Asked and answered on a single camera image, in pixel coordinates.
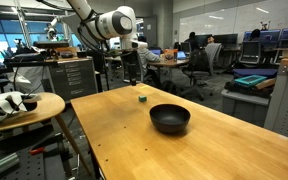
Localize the red handled tool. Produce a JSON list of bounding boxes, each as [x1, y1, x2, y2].
[[28, 146, 47, 156]]

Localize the open laptop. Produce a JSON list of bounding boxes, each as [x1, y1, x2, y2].
[[176, 50, 188, 61]]

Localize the grey monitor back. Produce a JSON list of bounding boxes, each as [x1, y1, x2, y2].
[[239, 40, 262, 65]]

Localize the black perforated board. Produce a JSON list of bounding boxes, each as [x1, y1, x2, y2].
[[0, 146, 68, 180]]

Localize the teal tray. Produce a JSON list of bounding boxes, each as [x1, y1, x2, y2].
[[234, 74, 268, 88]]

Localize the blue screen monitor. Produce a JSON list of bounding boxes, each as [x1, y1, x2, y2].
[[259, 28, 282, 48]]

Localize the round wooden meeting table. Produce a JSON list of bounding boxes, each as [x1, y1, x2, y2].
[[147, 57, 190, 83]]

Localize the black camera on stand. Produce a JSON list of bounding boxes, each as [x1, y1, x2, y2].
[[33, 39, 70, 61]]

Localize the grey storage bin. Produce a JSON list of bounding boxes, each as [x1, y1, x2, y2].
[[220, 88, 272, 128]]

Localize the orange container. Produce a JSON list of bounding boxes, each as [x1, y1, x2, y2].
[[163, 48, 179, 63]]

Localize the black softbox light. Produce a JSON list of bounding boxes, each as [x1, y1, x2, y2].
[[62, 14, 85, 46]]

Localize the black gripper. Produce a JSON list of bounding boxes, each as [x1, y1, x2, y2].
[[127, 49, 140, 87]]

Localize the round wooden side table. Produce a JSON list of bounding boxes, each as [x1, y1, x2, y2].
[[0, 92, 93, 176]]

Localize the wooden plank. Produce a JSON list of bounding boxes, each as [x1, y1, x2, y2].
[[254, 77, 277, 91]]

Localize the seated person dark clothes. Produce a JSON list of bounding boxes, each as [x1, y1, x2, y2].
[[183, 31, 202, 52]]

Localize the seated person white shirt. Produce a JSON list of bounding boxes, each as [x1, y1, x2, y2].
[[136, 35, 162, 66]]

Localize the blue cushion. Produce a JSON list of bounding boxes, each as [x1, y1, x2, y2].
[[232, 68, 279, 80]]

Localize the grey mesh office chair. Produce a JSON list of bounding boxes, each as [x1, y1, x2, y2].
[[180, 42, 224, 102]]

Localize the grey drawer cabinet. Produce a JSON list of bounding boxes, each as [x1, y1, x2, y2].
[[48, 58, 99, 102]]

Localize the seated person orange face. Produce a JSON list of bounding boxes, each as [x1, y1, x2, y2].
[[206, 34, 218, 45]]

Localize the white crumpled cloth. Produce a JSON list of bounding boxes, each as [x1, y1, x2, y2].
[[0, 91, 42, 123]]

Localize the black bowl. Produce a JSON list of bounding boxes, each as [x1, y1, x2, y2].
[[149, 103, 192, 135]]

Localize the small black cup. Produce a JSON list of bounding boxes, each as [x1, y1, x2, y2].
[[20, 94, 39, 112]]

